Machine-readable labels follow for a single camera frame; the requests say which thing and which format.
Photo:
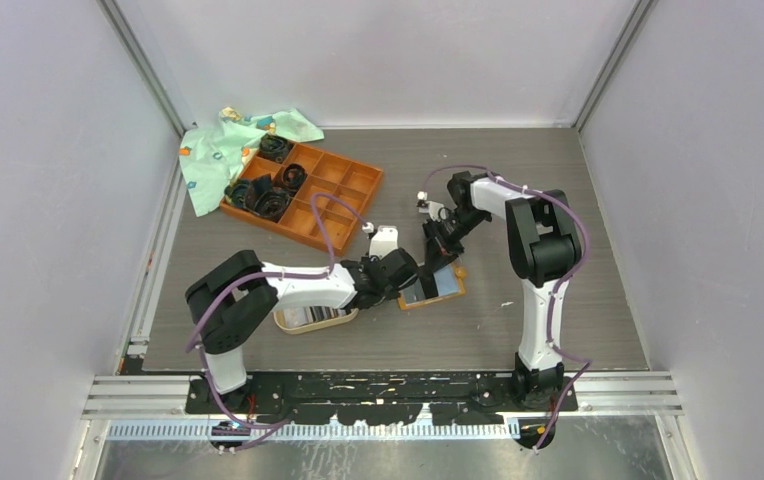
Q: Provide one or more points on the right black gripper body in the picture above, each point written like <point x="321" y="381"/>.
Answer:
<point x="455" y="227"/>

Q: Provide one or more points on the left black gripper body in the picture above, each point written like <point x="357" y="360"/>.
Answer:
<point x="369" y="261"/>

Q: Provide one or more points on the orange leather card holder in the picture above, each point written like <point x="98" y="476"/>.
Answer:
<point x="447" y="283"/>

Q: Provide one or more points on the dark grey credit card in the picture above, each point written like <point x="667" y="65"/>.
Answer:
<point x="418" y="294"/>

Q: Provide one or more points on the oval wooden card tray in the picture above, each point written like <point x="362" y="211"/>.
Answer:
<point x="278" y="319"/>

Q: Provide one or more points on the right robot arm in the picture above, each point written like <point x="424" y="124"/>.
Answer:
<point x="545" y="248"/>

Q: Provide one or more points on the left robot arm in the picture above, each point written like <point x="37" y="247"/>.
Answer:
<point x="230" y="302"/>

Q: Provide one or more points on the stack of credit cards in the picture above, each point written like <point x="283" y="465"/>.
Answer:
<point x="298" y="317"/>

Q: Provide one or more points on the orange compartment organizer tray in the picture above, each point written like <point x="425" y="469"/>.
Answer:
<point x="325" y="211"/>

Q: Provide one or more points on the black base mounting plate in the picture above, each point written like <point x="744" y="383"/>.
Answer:
<point x="388" y="398"/>

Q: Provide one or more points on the rolled dark belt middle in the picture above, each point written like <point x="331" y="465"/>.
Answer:
<point x="292" y="178"/>

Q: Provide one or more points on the rolled dark belt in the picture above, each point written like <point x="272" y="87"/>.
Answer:
<point x="235" y="193"/>
<point x="292" y="178"/>
<point x="275" y="148"/>
<point x="266" y="200"/>

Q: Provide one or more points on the rolled dark belt front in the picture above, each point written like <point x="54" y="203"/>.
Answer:
<point x="266" y="200"/>

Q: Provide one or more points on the rolled dark belt top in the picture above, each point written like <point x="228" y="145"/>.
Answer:
<point x="275" y="148"/>

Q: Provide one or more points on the rolled dark belt left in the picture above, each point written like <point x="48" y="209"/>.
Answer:
<point x="235" y="193"/>

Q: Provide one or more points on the green patterned cloth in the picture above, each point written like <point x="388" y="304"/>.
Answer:
<point x="212" y="157"/>

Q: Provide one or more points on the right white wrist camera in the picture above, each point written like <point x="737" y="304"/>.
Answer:
<point x="428" y="207"/>

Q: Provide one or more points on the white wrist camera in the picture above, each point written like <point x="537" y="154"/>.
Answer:
<point x="428" y="207"/>
<point x="382" y="240"/>

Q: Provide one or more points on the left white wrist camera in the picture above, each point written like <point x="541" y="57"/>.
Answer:
<point x="382" y="240"/>

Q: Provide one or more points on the white slotted cable duct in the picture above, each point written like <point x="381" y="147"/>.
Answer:
<point x="214" y="430"/>

